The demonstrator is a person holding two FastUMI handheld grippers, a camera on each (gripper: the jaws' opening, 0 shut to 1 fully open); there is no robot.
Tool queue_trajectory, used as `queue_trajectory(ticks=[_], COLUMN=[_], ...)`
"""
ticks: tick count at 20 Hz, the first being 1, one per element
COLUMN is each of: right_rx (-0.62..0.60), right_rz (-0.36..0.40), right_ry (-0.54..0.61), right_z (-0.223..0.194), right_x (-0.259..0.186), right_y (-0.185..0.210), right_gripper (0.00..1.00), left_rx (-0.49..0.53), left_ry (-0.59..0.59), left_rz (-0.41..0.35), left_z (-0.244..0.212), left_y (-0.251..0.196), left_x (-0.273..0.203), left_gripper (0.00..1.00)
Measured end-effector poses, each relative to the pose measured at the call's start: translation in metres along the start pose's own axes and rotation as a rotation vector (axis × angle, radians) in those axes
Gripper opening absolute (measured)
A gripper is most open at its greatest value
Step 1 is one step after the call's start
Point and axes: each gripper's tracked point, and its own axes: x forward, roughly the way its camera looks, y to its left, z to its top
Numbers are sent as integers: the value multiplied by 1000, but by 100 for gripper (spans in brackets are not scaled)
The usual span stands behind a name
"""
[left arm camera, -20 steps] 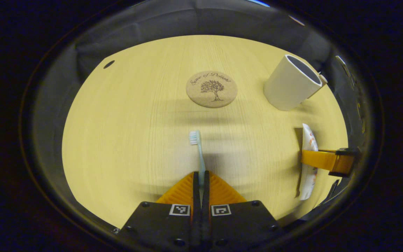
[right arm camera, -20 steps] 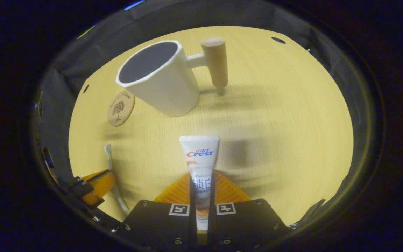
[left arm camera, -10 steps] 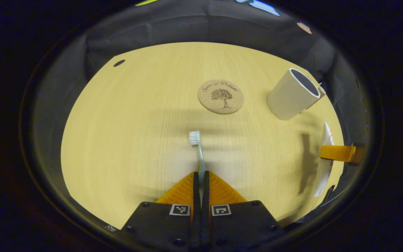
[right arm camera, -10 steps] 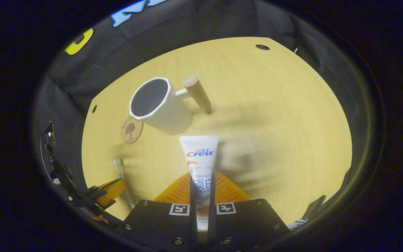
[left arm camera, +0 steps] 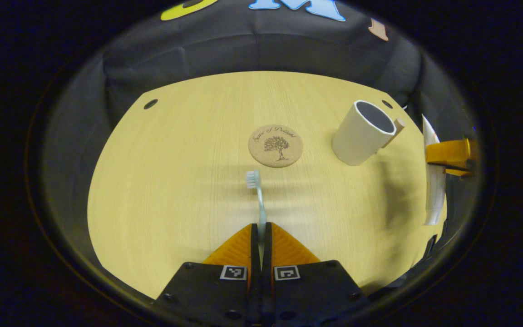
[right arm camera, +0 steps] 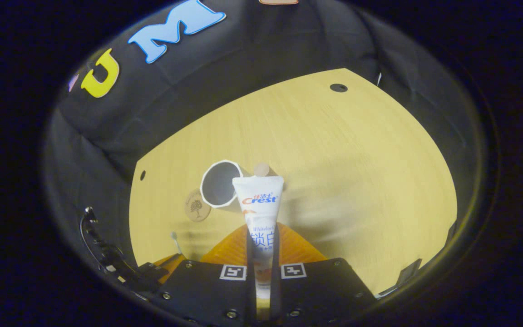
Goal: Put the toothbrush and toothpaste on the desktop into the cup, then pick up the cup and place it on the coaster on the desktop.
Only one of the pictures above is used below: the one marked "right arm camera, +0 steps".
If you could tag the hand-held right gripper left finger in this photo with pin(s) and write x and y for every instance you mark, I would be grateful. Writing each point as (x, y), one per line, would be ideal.
(249, 272)

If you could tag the white toothpaste tube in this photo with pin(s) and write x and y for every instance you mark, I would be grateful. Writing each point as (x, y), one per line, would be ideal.
(259, 213)

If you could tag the pale green toothbrush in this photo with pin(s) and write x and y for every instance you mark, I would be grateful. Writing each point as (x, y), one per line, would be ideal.
(177, 245)

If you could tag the black backdrop cloth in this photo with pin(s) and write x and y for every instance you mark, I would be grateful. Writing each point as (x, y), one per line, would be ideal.
(243, 68)

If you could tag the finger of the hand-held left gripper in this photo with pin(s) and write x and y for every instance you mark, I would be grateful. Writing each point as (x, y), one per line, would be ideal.
(173, 261)

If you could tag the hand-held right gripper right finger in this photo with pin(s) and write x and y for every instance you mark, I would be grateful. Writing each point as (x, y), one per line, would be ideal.
(276, 272)

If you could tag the light wooden desktop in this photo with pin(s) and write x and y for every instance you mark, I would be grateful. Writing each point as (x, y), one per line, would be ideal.
(357, 181)

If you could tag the round wooden coaster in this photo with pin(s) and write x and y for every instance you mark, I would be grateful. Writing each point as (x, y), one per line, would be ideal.
(196, 206)

